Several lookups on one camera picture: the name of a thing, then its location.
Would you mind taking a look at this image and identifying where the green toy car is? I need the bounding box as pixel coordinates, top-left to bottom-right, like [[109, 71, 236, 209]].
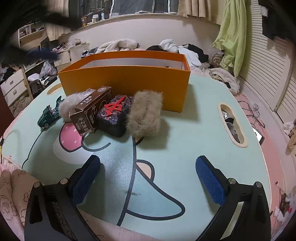
[[37, 96, 64, 130]]

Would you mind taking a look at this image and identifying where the dark pouch red emblem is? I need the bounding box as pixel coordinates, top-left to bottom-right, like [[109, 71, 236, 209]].
[[96, 95, 133, 137]]

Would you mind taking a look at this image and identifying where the brown milk carton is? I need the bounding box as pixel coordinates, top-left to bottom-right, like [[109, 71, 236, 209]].
[[69, 86, 112, 135]]

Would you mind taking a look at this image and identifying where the white drawer cabinet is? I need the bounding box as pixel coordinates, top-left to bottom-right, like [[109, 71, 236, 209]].
[[1, 68, 33, 106]]

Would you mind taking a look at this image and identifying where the cream fleece blanket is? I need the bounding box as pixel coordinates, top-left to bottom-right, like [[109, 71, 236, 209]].
[[95, 39, 139, 54]]

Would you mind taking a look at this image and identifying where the smartphone on bed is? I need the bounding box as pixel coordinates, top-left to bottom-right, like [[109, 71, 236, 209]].
[[252, 128, 265, 145]]

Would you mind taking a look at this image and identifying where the lime green hanging garment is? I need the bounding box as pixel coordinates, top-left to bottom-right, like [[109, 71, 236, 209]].
[[212, 0, 247, 77]]

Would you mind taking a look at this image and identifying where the black hanging garment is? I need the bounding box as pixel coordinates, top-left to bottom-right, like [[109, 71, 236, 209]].
[[258, 0, 295, 44]]

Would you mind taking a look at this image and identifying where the beige garment on bed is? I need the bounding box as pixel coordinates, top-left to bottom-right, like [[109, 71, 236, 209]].
[[209, 68, 240, 95]]

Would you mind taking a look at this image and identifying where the beige fluffy scrunchie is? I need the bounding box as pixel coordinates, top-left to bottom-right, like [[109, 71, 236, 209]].
[[126, 90, 163, 138]]

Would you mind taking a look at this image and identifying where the black clothing pile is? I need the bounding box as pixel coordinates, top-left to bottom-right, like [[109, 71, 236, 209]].
[[147, 44, 209, 63]]

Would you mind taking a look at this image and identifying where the orange cardboard box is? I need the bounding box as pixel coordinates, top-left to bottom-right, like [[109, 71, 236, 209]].
[[58, 50, 190, 113]]

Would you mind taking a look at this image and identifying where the white fluffy scrunchie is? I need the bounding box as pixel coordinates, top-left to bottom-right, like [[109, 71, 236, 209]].
[[59, 89, 94, 123]]

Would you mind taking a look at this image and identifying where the white clothing pile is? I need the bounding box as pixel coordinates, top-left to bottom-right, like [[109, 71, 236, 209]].
[[159, 39, 202, 68]]

